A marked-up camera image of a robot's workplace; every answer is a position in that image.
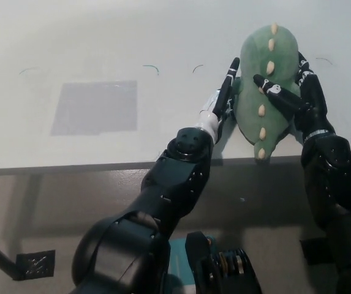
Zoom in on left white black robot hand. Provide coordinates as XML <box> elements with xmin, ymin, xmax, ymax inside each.
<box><xmin>195</xmin><ymin>57</ymin><xmax>241</xmax><ymax>145</ymax></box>

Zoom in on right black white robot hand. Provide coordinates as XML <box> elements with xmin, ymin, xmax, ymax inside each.
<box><xmin>252</xmin><ymin>51</ymin><xmax>337</xmax><ymax>143</ymax></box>

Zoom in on green plush dinosaur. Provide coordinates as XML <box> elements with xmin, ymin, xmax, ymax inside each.
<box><xmin>233</xmin><ymin>23</ymin><xmax>302</xmax><ymax>163</ymax></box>

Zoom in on grey square tape patch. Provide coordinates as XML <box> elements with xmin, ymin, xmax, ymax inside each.
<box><xmin>50</xmin><ymin>80</ymin><xmax>138</xmax><ymax>137</ymax></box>

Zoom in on black floor tape patch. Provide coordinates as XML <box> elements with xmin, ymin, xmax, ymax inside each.
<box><xmin>15</xmin><ymin>249</ymin><xmax>56</xmax><ymax>282</ymax></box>
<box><xmin>300</xmin><ymin>237</ymin><xmax>320</xmax><ymax>266</ymax></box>

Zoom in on black teal robot torso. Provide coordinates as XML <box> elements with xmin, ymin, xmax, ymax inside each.
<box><xmin>168</xmin><ymin>232</ymin><xmax>263</xmax><ymax>294</ymax></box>

